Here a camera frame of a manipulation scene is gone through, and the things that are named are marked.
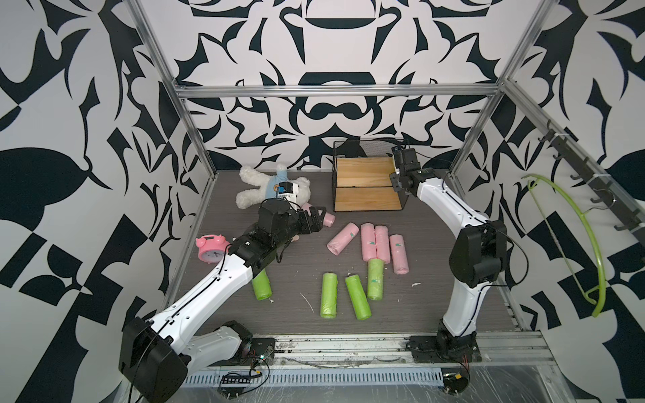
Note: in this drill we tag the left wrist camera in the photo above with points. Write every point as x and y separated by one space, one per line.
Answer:
287 190

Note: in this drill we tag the pink trash bag roll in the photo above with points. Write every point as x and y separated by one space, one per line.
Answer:
383 250
368 241
342 239
327 218
399 255

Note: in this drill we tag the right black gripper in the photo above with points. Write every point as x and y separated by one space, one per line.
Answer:
395 175

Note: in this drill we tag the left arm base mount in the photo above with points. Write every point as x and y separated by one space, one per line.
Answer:
251 347

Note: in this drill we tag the white teddy bear blue shirt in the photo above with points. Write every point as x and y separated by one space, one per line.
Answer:
264 186

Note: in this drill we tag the black wire wooden shelf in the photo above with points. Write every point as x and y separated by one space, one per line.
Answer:
361 180

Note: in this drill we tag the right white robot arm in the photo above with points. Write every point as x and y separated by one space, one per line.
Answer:
479 253

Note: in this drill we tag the green trash bag roll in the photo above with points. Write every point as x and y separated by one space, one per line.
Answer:
329 296
358 297
261 286
376 270

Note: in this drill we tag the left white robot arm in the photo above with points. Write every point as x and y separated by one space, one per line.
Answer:
158 354

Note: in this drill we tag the black wall hook rail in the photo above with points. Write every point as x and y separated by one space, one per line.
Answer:
610 195

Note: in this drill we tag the green plastic hanger hoop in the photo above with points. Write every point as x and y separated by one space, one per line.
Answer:
576 265

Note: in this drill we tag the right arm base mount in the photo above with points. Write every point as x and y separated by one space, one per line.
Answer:
444 347

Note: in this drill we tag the pink alarm clock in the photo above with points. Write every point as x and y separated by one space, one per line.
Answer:
211 248

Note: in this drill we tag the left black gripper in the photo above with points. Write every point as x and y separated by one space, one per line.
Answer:
315 222

